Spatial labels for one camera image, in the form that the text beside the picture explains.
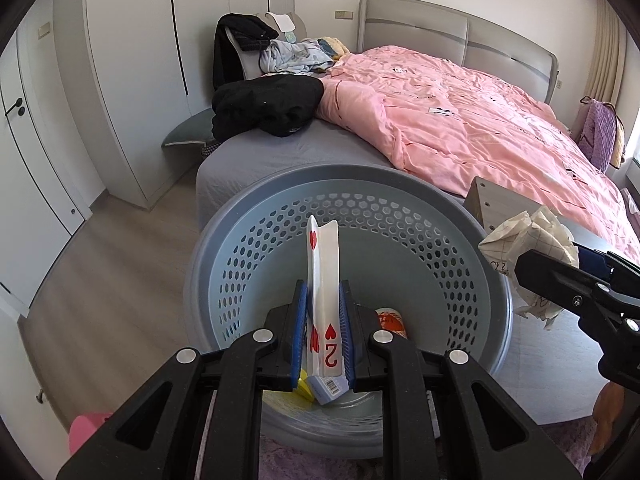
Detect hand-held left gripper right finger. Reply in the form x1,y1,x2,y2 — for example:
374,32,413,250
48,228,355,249
339,280,583,480

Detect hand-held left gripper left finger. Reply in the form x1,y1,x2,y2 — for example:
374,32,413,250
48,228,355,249
56,280,308,480

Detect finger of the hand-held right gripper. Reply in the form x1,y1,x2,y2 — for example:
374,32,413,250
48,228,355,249
514,249,640,322
572,242,640,288

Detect playing card with red hearts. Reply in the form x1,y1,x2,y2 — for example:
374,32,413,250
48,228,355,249
305,215,347,378

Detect yellow plastic container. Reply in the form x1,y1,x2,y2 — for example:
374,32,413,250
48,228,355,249
295,367,317,403

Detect blue perforated plastic basket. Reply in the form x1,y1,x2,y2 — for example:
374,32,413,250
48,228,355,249
182,162,515,461

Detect person's right hand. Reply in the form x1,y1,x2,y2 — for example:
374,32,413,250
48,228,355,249
590,382,633,456

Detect grey wooden side table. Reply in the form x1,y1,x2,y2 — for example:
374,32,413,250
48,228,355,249
462,176,531,233

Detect purple rug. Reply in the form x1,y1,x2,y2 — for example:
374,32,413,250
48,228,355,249
252,410,606,480

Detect purple bag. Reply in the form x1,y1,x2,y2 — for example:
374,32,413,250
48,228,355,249
572,96,626,173

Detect pink duvet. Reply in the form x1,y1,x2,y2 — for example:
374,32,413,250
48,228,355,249
315,46,640,263

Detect grey bed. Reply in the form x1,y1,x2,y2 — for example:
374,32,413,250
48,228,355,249
196,0,640,261

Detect beige curtain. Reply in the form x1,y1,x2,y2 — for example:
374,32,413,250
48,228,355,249
585,0,628,111

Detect pile of black clothes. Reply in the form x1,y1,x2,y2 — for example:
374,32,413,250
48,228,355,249
211,76,326,142

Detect pink plastic stool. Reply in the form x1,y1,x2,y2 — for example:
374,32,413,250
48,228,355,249
68,410,116,456

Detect grey chair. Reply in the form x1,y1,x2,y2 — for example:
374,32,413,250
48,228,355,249
220,11,311,81

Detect pile of light blue clothes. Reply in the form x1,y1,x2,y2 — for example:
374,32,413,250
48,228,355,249
259,38,335,73

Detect grey padded headboard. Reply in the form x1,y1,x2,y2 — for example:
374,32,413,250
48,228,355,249
358,0,559,106

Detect yellow cloth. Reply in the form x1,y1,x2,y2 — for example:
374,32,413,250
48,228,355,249
320,36,351,58

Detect white wardrobe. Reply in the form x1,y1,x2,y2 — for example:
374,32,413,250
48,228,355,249
52,0,296,211

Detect black garment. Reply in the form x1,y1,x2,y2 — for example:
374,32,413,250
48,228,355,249
213,13,280,88

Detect white door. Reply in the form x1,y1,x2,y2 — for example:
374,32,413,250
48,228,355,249
0,25,93,311

